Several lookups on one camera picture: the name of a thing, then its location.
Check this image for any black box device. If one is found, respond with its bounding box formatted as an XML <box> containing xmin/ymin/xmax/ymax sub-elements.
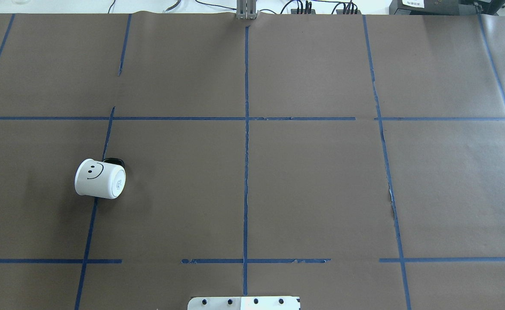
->
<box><xmin>388</xmin><ymin>0</ymin><xmax>505</xmax><ymax>16</ymax></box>

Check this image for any black power strip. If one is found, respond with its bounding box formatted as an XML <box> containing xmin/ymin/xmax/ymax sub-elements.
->
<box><xmin>290</xmin><ymin>0</ymin><xmax>361</xmax><ymax>15</ymax></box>

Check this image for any aluminium frame post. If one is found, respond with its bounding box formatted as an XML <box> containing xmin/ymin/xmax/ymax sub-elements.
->
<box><xmin>236</xmin><ymin>0</ymin><xmax>258</xmax><ymax>20</ymax></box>

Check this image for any white smiley mug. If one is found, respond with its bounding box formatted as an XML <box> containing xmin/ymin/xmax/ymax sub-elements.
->
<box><xmin>74</xmin><ymin>158</ymin><xmax>126</xmax><ymax>199</ymax></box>

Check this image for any white pedestal column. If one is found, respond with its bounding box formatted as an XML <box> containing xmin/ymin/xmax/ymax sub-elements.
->
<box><xmin>187</xmin><ymin>296</ymin><xmax>301</xmax><ymax>310</ymax></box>

